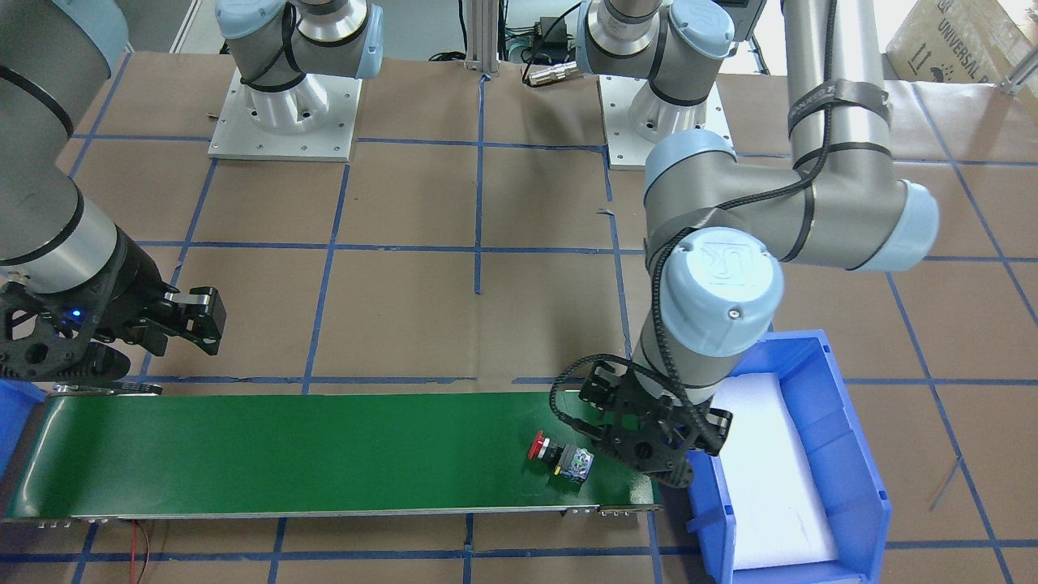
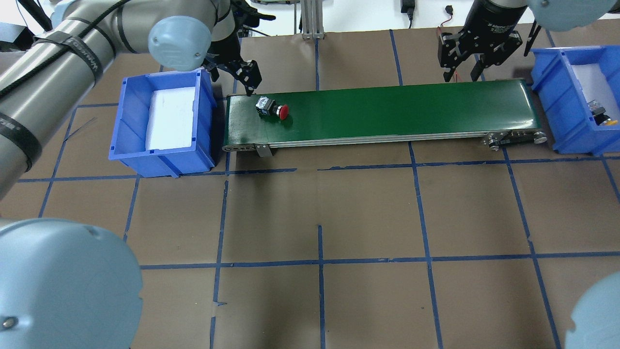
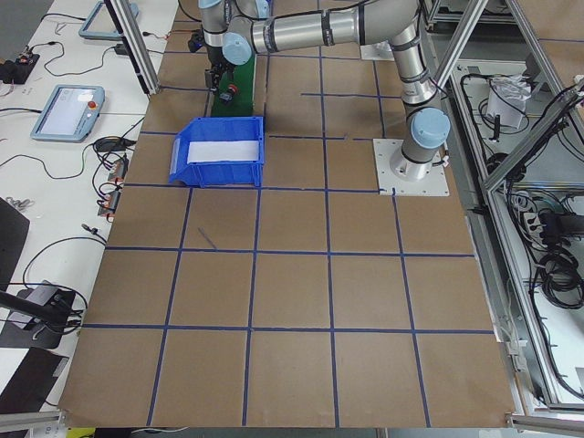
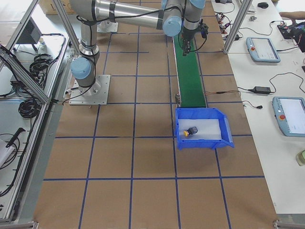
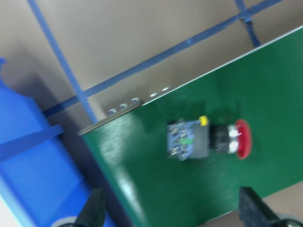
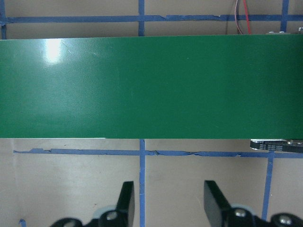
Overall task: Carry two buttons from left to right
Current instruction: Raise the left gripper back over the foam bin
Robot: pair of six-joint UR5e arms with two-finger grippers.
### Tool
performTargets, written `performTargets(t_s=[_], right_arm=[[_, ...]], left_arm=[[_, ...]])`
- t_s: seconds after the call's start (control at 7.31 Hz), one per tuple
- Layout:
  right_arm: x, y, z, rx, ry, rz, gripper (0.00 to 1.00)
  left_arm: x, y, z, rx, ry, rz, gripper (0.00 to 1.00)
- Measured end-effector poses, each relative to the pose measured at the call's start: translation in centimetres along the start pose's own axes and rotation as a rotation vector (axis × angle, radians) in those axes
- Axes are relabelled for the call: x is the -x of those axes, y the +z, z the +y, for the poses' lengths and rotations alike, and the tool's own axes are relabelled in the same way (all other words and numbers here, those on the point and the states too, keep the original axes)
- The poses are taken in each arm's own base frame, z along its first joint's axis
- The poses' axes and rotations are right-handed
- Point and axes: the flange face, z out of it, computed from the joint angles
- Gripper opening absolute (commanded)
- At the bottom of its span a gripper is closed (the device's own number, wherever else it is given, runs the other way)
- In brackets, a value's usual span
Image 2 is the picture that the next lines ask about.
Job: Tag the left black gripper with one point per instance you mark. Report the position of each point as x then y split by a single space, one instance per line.
228 50

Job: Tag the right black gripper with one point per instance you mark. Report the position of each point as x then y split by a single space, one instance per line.
494 21

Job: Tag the red mushroom push button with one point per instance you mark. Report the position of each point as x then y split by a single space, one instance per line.
269 107

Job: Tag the yellow push button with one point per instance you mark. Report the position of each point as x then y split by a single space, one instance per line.
605 114

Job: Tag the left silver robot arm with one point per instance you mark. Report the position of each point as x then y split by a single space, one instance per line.
65 284

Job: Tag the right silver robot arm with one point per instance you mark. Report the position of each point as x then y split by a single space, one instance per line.
557 15

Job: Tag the green conveyor belt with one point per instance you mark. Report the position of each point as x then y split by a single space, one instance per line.
499 113

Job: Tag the white foam pad source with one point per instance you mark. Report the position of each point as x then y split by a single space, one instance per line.
170 123

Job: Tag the black power adapter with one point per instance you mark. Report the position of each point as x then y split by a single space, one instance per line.
408 7

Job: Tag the blue destination bin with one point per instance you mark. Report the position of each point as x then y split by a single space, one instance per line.
565 108

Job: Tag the blue source bin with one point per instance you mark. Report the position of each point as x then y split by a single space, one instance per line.
129 134

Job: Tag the white foam pad destination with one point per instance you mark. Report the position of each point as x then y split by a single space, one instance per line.
593 83

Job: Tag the aluminium frame post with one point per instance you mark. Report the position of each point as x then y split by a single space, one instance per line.
312 19

